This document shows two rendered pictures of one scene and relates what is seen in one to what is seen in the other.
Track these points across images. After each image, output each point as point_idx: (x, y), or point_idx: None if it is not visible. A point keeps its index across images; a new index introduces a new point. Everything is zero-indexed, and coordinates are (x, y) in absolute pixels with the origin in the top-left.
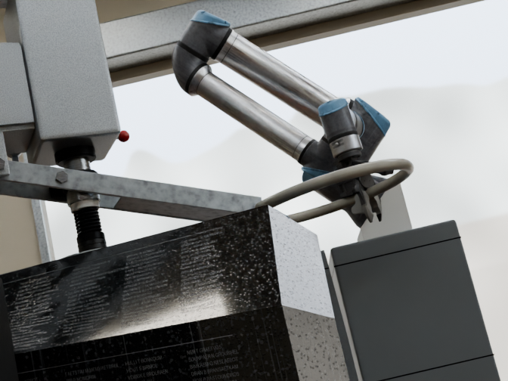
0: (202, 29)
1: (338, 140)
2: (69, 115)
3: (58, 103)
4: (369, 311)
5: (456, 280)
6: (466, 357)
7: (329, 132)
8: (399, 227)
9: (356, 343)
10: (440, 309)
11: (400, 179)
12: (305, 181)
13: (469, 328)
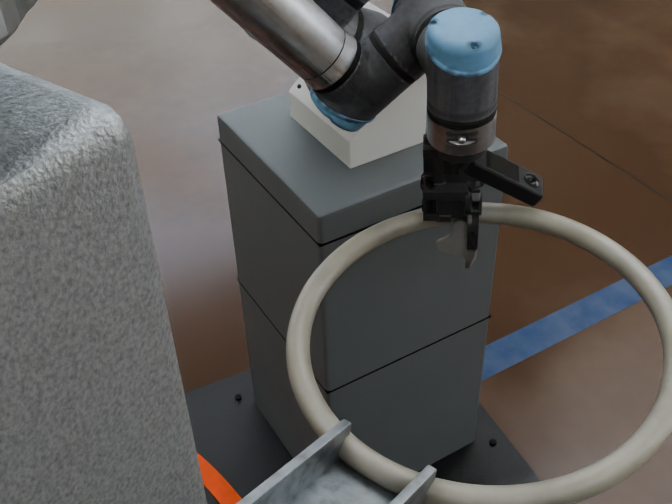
0: None
1: (468, 132)
2: None
3: None
4: (357, 300)
5: (481, 234)
6: (459, 328)
7: (451, 110)
8: (407, 135)
9: (329, 346)
10: (449, 277)
11: (577, 245)
12: (577, 488)
13: (474, 292)
